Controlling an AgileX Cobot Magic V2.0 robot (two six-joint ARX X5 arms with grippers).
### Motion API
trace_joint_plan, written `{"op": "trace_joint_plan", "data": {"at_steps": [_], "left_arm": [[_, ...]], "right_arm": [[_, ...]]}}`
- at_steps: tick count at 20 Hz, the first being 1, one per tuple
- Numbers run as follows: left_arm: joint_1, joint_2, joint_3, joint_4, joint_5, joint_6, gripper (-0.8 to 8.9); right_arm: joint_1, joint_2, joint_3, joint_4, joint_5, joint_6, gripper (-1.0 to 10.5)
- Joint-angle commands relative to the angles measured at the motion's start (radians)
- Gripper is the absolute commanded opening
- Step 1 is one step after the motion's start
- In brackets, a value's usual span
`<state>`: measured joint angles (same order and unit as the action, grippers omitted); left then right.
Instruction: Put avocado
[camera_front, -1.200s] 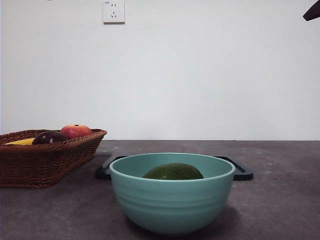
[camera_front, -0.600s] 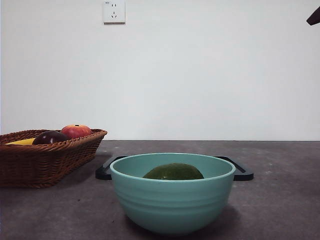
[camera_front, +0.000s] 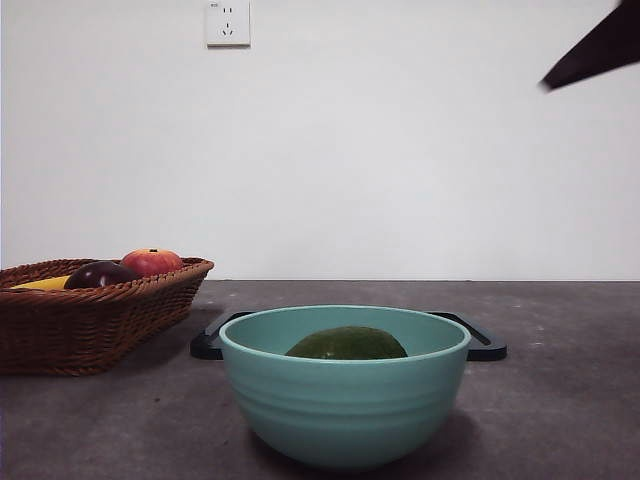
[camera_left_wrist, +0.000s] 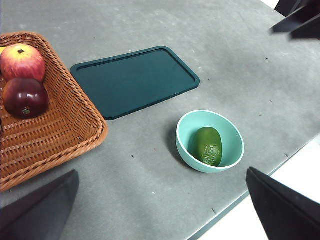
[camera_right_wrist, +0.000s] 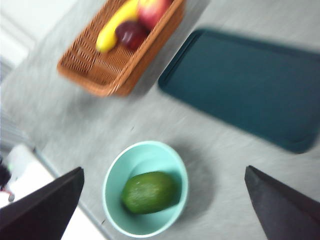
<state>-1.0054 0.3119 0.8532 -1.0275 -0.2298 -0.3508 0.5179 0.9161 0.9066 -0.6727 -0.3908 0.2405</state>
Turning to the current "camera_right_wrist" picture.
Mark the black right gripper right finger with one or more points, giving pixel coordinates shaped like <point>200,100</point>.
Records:
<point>287,212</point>

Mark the brown wicker basket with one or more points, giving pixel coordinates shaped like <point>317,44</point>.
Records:
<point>105,67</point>

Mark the red yellow apple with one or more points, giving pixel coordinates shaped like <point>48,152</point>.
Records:
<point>152,12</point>

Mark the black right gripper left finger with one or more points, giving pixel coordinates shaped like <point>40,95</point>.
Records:
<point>42,212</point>

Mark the dark teal rectangular tray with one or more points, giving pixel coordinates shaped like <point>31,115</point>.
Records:
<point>245,87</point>

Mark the teal ceramic bowl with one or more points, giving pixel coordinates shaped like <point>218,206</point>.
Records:
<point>140,157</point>

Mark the green avocado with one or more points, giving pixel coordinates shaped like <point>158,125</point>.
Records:
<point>150,192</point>

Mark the dark red plum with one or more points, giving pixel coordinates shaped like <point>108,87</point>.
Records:
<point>131,35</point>

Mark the yellow banana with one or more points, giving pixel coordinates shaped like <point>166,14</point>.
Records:
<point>112,30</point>

